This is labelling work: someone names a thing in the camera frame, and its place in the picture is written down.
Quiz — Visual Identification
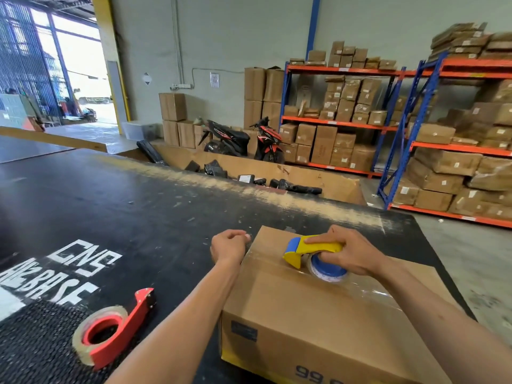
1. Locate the grey wall conduit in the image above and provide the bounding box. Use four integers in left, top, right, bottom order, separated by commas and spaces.
171, 0, 185, 85

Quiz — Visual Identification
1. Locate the stack of tall cardboard boxes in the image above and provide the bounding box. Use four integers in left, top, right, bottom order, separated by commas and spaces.
243, 67, 285, 130

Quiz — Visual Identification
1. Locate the person's left hand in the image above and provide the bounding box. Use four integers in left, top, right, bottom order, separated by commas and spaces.
210, 229, 252, 265

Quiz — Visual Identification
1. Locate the stack of plain cardboard boxes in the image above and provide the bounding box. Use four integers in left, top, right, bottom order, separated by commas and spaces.
158, 93, 213, 149

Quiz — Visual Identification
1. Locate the yellow blue tape dispenser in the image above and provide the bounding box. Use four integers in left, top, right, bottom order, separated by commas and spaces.
282, 234, 349, 283

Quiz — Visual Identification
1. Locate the blue steel column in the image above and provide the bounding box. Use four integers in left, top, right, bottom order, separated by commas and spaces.
306, 0, 321, 60

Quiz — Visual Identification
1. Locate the person's right hand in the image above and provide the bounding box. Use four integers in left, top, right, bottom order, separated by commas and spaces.
303, 225, 387, 277

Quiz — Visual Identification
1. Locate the person's right forearm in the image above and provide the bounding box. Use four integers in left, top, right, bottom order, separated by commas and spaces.
373, 255, 512, 384

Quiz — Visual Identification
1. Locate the large brown cardboard box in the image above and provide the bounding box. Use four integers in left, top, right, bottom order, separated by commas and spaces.
219, 225, 461, 384

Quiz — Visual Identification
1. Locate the red black scooter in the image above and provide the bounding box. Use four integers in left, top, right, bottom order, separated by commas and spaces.
250, 117, 286, 165

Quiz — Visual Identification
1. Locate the red tape dispenser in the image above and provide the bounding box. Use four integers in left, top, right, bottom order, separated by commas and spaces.
72, 288, 157, 371

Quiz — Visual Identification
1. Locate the long black wrapped parcel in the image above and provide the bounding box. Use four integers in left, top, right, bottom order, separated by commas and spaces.
269, 178, 323, 195

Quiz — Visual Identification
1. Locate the pile of shelved cardboard boxes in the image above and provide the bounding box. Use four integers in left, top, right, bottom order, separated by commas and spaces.
394, 22, 512, 221
279, 41, 405, 173

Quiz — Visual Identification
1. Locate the metal lattice gate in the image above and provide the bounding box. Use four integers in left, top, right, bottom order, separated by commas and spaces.
0, 0, 66, 118

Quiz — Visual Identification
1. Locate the person's left forearm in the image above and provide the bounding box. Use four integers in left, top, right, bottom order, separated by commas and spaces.
105, 258, 241, 384

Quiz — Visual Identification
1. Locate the black textured rubber mat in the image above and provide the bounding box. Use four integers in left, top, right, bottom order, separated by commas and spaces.
0, 299, 141, 384

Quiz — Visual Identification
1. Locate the blue orange storage rack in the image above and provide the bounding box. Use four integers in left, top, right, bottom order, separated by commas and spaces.
377, 52, 512, 230
279, 61, 406, 179

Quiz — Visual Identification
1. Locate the yellow steel pillar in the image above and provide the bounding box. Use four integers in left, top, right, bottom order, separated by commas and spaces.
91, 0, 132, 123

